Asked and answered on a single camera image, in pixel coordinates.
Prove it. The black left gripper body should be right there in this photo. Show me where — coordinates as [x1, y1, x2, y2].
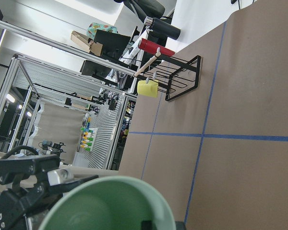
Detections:
[0, 155, 61, 230]

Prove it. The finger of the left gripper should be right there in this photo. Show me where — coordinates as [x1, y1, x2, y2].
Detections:
[48, 175, 99, 194]

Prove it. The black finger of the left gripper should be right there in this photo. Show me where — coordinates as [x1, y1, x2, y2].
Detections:
[47, 169, 74, 186]

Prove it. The pale green plastic cup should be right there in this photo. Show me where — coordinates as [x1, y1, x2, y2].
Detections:
[39, 176, 176, 230]

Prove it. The yellow plastic cup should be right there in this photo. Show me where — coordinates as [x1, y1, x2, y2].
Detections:
[137, 80, 158, 98]

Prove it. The red water bottle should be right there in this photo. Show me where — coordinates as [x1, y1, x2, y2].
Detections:
[138, 38, 175, 57]

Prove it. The dark green steel bottle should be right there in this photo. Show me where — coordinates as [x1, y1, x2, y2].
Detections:
[144, 17, 180, 40]

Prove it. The black wire cup rack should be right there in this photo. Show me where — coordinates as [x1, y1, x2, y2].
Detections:
[137, 54, 202, 102]

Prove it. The wooden rack handle dowel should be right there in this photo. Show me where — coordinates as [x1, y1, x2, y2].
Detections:
[133, 52, 161, 78]

